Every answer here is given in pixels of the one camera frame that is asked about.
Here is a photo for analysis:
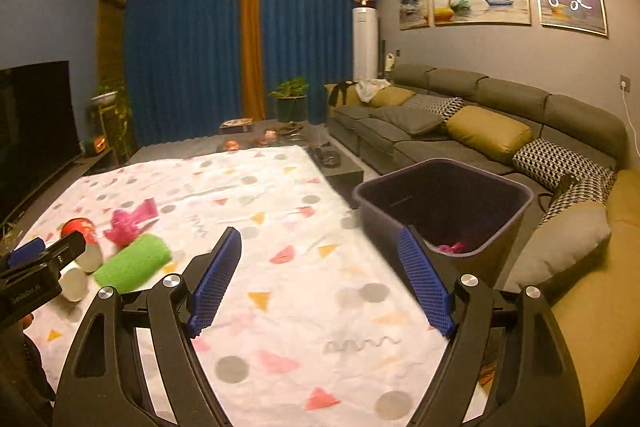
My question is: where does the dark purple-rimmed trash bin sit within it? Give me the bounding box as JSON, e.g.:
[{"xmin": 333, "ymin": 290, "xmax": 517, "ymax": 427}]
[{"xmin": 354, "ymin": 158, "xmax": 534, "ymax": 286}]

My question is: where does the orange white paper cup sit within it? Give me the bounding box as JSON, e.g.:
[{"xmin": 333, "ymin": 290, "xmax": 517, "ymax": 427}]
[{"xmin": 58, "ymin": 267, "xmax": 89, "ymax": 303}]

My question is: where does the red paper cup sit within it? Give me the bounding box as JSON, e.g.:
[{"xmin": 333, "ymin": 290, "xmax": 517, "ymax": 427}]
[{"xmin": 60, "ymin": 218, "xmax": 103, "ymax": 273}]

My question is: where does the green foam net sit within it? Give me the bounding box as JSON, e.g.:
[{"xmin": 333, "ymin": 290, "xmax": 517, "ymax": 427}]
[{"xmin": 93, "ymin": 234, "xmax": 172, "ymax": 294}]

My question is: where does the pink plastic bag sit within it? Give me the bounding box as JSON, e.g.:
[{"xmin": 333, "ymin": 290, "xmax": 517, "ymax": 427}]
[{"xmin": 104, "ymin": 198, "xmax": 158, "ymax": 248}]

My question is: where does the patterned white tablecloth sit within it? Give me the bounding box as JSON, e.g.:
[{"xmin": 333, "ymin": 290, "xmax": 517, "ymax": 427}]
[{"xmin": 27, "ymin": 146, "xmax": 447, "ymax": 426}]

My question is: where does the black television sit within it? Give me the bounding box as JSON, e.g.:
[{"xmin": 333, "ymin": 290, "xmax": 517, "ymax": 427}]
[{"xmin": 1, "ymin": 61, "xmax": 80, "ymax": 221}]

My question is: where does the dark coffee table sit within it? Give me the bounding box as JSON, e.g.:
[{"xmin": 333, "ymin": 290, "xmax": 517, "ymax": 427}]
[{"xmin": 217, "ymin": 120, "xmax": 364, "ymax": 208}]

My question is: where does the grey fabric cushion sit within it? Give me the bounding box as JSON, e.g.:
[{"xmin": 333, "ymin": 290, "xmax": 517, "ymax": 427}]
[{"xmin": 502, "ymin": 202, "xmax": 612, "ymax": 305}]

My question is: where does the plant on stand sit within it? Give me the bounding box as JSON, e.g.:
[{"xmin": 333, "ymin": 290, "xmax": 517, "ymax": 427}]
[{"xmin": 86, "ymin": 77, "xmax": 136, "ymax": 165}]

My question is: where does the grey sectional sofa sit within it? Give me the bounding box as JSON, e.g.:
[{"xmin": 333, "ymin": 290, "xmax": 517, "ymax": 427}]
[{"xmin": 326, "ymin": 65, "xmax": 639, "ymax": 426}]

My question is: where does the mustard leather cushion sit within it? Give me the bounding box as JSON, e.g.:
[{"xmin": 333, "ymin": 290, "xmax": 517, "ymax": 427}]
[{"xmin": 446, "ymin": 106, "xmax": 534, "ymax": 165}]

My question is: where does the flat grey cushion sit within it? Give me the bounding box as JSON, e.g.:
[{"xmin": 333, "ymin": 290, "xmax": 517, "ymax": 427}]
[{"xmin": 369, "ymin": 106, "xmax": 444, "ymax": 136}]

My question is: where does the black white patterned cushion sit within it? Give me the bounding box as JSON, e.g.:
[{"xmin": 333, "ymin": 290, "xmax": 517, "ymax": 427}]
[{"xmin": 512, "ymin": 139, "xmax": 615, "ymax": 191}]

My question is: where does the far patterned cushion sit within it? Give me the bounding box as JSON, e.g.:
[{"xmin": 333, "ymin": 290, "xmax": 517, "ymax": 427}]
[{"xmin": 404, "ymin": 94, "xmax": 464, "ymax": 122}]

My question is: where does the far mustard cushion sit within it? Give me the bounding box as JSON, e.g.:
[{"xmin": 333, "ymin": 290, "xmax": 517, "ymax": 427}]
[{"xmin": 369, "ymin": 86, "xmax": 416, "ymax": 108}]

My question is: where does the houndstooth cushion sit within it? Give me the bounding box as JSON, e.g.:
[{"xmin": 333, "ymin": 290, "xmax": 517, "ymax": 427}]
[{"xmin": 538, "ymin": 172, "xmax": 615, "ymax": 227}]

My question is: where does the orange curtain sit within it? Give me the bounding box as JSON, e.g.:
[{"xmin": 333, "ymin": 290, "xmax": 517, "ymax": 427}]
[{"xmin": 239, "ymin": 0, "xmax": 266, "ymax": 120}]

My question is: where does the potted green plant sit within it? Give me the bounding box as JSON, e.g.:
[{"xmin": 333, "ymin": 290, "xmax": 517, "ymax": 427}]
[{"xmin": 268, "ymin": 77, "xmax": 309, "ymax": 124}]

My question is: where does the white standing air conditioner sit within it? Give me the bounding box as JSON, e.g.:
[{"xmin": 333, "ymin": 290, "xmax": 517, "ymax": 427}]
[{"xmin": 352, "ymin": 8, "xmax": 378, "ymax": 81}]

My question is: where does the blue curtain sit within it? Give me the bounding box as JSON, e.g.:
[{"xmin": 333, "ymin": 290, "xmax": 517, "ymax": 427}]
[{"xmin": 125, "ymin": 0, "xmax": 354, "ymax": 145}]

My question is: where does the white charging cable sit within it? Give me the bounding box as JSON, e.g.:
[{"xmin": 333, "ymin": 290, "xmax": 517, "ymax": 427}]
[{"xmin": 621, "ymin": 82, "xmax": 640, "ymax": 158}]

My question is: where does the wall socket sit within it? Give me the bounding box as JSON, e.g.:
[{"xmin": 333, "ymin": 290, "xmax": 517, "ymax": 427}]
[{"xmin": 620, "ymin": 75, "xmax": 630, "ymax": 92}]

